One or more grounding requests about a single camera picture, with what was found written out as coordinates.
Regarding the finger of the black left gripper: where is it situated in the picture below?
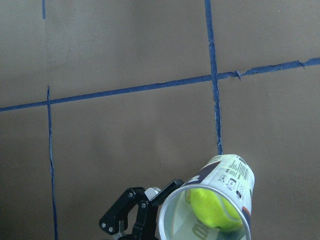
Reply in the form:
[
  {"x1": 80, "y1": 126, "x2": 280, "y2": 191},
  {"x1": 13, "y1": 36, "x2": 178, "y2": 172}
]
[
  {"x1": 99, "y1": 187, "x2": 150, "y2": 240},
  {"x1": 129, "y1": 179, "x2": 184, "y2": 240}
]

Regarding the yellow Wilson tennis ball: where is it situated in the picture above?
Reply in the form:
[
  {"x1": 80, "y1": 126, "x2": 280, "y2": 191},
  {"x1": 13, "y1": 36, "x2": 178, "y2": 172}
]
[{"x1": 189, "y1": 188, "x2": 243, "y2": 231}]

